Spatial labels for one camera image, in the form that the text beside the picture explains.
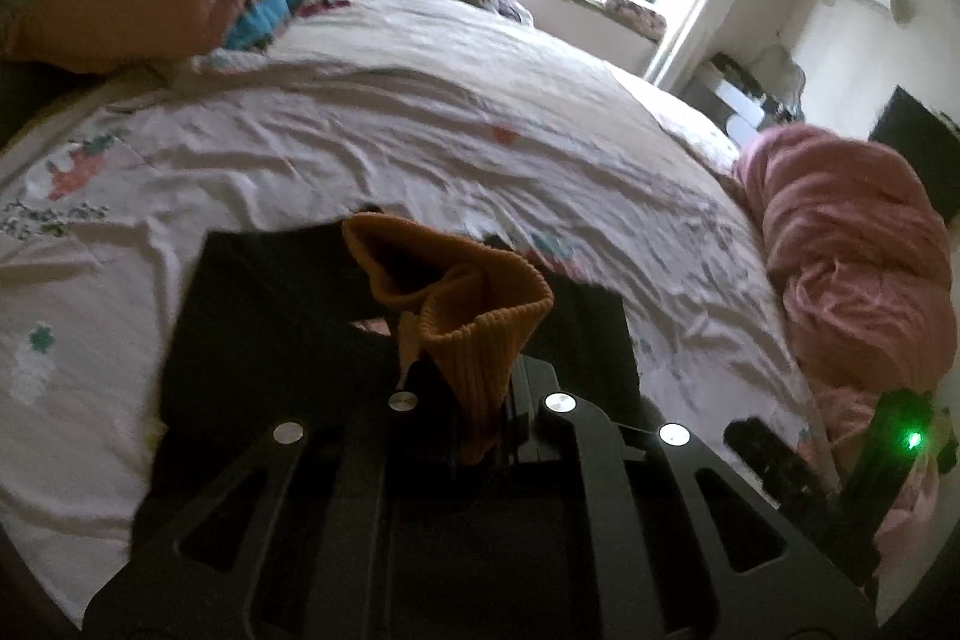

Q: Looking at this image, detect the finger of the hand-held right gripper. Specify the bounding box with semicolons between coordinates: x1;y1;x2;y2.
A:
723;416;835;522

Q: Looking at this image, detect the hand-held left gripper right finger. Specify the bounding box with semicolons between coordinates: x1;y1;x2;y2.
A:
514;356;880;640

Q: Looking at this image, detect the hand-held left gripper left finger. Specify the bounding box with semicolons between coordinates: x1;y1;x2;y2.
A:
82;370;452;640

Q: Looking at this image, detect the orange knit garment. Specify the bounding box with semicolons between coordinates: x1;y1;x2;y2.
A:
343;212;554;465

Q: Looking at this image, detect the black garment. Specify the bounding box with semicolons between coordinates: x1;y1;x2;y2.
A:
131;226;643;540

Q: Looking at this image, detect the pink blanket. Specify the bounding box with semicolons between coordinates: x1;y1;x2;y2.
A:
731;122;960;566

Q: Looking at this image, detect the white strawberry print quilt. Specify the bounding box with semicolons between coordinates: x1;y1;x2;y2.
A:
0;0;833;627

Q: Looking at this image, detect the black monitor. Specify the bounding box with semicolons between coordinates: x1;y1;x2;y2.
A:
868;85;960;200

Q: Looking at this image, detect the white desk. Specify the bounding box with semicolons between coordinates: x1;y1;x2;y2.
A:
686;53;782;148

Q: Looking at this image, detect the white standing fan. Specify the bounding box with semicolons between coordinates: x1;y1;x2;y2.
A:
750;44;808;118

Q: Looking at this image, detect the floral cushion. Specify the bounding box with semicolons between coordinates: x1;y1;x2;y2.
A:
604;0;668;43

